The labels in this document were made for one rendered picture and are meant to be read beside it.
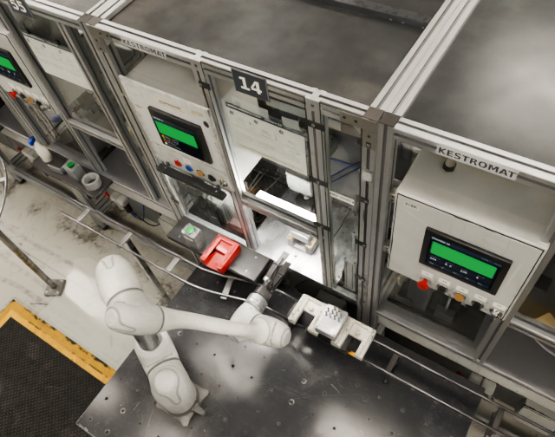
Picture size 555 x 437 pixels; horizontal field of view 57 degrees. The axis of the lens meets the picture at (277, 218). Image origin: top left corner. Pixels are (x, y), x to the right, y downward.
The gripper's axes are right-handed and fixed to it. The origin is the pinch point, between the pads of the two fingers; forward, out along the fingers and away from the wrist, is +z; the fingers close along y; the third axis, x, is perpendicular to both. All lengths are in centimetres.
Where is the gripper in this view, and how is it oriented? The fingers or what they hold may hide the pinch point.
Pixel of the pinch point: (284, 262)
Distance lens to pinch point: 229.8
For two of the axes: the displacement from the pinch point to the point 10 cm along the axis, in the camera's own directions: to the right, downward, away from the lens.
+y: -1.2, -5.7, -8.2
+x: -8.4, -3.8, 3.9
